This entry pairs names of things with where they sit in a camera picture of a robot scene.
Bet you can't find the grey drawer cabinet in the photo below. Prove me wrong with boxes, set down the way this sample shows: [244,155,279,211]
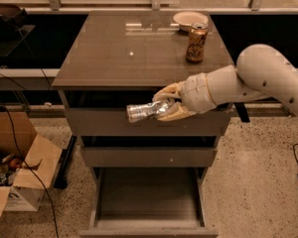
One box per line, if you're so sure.
[51,10,246,238]

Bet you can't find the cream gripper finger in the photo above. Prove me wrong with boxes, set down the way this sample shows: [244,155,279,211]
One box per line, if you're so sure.
[152,81,184,101]
[156,102,196,122]

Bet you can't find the grey top drawer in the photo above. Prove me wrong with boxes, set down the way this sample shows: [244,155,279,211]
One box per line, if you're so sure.
[65,108,230,136]

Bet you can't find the white bowl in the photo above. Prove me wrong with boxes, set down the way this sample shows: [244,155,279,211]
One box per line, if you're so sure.
[173,11,209,32]

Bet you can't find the grey middle drawer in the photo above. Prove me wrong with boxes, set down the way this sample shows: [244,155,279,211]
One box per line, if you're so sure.
[80,147,217,168]

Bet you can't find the gold soda can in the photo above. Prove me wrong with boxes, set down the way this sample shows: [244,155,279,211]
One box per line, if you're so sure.
[186,23,209,62]

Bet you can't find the open cardboard box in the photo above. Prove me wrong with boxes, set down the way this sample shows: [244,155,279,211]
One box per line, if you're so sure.
[0,112,62,217]

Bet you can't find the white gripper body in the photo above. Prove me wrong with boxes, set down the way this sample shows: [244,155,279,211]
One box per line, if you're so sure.
[180,73,217,113]

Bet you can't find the silver redbull can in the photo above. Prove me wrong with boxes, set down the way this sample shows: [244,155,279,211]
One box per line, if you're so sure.
[126,99,175,123]

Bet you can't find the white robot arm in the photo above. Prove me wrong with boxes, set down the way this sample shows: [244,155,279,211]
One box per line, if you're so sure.
[153,45,298,121]

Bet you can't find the grey open bottom drawer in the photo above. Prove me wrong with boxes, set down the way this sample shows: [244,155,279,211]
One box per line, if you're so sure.
[79,168,218,238]

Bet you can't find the items inside cardboard box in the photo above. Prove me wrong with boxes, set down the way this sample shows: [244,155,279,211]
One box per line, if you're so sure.
[0,155,23,186]

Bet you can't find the black cable on floor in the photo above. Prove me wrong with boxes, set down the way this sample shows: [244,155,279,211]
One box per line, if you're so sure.
[0,66,61,238]

